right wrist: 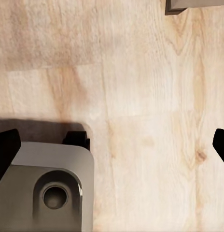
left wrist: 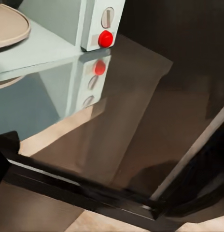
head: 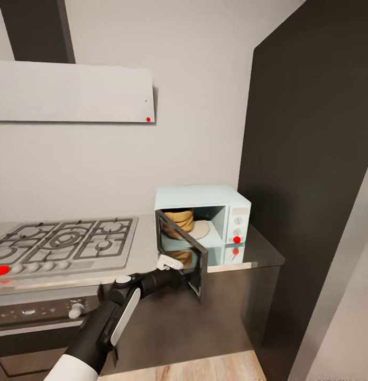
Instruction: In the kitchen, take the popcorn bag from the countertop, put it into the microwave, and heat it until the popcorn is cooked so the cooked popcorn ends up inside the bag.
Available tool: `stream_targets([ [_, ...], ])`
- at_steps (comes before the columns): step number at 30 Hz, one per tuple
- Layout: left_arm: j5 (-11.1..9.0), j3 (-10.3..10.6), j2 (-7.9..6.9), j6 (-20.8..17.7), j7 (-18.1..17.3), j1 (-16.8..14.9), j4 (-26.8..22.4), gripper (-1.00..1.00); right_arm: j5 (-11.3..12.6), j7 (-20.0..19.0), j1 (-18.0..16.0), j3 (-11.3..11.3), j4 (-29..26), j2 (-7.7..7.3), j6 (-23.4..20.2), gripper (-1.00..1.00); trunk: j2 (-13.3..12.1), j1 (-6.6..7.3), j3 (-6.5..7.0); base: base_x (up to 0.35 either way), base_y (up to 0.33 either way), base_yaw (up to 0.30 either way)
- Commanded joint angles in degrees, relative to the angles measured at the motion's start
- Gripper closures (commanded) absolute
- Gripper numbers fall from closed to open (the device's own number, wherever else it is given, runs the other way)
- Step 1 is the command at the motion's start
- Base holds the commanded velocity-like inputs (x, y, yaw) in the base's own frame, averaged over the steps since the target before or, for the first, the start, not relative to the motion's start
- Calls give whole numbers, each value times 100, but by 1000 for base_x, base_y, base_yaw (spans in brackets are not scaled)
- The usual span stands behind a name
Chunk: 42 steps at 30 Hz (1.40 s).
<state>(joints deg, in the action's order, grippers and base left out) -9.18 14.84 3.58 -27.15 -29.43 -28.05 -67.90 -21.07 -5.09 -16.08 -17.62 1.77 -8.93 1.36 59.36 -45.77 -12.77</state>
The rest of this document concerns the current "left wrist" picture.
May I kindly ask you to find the microwave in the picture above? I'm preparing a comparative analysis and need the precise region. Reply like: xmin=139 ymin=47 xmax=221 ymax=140
xmin=0 ymin=0 xmax=224 ymax=232

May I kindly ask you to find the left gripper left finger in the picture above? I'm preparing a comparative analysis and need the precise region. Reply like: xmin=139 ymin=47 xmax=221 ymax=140
xmin=0 ymin=128 xmax=23 ymax=183

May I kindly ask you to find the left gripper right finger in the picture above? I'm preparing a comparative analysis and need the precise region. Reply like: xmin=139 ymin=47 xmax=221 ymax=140
xmin=212 ymin=128 xmax=224 ymax=161

